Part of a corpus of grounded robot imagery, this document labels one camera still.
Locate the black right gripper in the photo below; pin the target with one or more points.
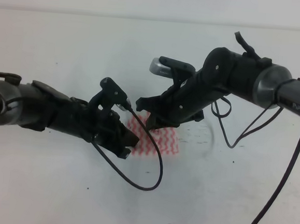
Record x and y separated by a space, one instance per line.
185 104

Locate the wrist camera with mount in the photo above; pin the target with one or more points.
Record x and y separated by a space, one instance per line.
115 94
176 70

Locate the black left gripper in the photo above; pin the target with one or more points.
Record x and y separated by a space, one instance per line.
77 119

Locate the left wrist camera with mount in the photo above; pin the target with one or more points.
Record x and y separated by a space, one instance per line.
115 94

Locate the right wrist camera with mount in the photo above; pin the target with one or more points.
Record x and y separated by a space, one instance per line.
176 70

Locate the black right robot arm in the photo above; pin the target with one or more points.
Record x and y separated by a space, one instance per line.
251 77

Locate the pink white wavy striped towel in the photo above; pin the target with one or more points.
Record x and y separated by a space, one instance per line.
165 138

